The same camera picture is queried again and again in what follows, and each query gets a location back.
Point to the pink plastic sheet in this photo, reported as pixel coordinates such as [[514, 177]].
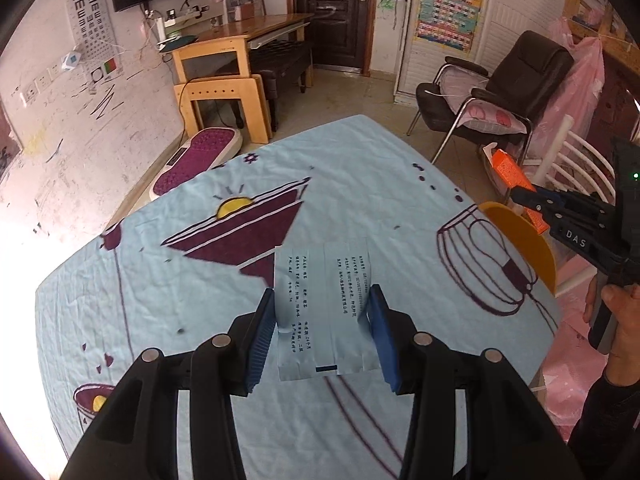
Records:
[[585, 85]]

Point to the white wall socket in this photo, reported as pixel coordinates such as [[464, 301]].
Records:
[[55, 71], [29, 95], [44, 82]]

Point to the colourful chart poster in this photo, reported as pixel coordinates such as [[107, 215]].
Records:
[[450, 10]]

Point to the dark brown door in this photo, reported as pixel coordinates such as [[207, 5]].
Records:
[[335, 15]]

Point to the yellow stool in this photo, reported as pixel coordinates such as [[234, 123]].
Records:
[[525, 245]]

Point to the orange snack pack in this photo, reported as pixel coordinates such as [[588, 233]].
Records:
[[505, 170]]

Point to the white blue cube plug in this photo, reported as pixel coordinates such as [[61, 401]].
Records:
[[71, 60]]

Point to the purple white massage plate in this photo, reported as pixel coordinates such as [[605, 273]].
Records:
[[195, 155]]

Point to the black armchair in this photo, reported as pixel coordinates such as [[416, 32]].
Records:
[[530, 60]]

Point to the white louvred wardrobe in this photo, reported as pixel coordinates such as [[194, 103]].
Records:
[[515, 5]]

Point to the wooden folding frame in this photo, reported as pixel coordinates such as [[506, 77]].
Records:
[[220, 91]]

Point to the dark desk pad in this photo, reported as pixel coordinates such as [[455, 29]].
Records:
[[177, 42]]

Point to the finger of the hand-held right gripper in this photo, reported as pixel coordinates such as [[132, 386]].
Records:
[[545, 199], [545, 217]]

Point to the wooden bed frame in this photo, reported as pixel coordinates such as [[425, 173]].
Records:
[[572, 0]]

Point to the black padded bench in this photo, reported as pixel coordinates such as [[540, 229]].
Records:
[[280, 57]]

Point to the wall mirror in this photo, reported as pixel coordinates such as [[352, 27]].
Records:
[[7, 135]]

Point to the white desk shelf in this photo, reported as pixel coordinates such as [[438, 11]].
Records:
[[190, 17]]

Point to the white slatted chair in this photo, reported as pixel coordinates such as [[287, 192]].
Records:
[[560, 145]]

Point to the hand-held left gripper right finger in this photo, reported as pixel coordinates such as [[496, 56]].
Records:
[[382, 340]]

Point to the person's right hand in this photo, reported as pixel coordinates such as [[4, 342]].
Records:
[[625, 330]]

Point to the light blue printed tablecloth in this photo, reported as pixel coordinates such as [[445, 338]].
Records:
[[350, 185]]

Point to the pink printed cushion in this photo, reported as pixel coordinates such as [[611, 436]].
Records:
[[490, 115]]

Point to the person's right forearm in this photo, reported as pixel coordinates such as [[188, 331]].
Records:
[[610, 425]]

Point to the eye chart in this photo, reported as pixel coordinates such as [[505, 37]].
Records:
[[92, 15]]

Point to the pale blue printed packet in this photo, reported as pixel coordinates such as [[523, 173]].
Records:
[[325, 310]]

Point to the wooden desk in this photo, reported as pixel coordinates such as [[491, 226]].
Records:
[[260, 25]]

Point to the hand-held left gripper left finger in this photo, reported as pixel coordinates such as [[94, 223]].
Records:
[[260, 345]]

